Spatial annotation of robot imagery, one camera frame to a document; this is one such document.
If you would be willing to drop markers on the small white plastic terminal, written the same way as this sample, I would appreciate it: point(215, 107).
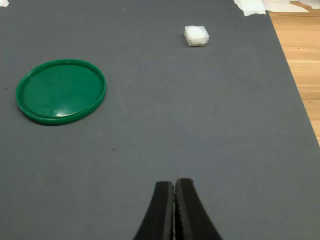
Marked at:
point(196, 35)

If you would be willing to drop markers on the round green lid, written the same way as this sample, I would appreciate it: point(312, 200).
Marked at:
point(61, 92)

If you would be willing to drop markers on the dark grey mat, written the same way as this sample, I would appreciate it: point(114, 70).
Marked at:
point(175, 105)

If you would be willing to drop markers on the white tape piece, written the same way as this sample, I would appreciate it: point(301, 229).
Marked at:
point(3, 2)
point(287, 5)
point(251, 7)

